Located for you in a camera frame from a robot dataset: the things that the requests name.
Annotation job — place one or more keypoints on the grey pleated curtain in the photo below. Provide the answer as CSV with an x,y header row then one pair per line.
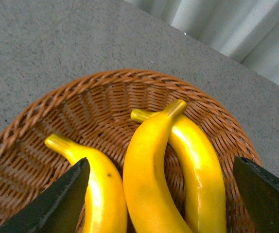
x,y
246,31

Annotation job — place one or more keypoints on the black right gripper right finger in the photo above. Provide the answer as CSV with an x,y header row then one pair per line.
x,y
259,190

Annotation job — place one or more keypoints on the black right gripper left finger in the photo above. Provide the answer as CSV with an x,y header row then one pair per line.
x,y
57,209

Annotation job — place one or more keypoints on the yellow banana with green stem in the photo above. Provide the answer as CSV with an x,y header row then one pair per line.
x,y
205,204

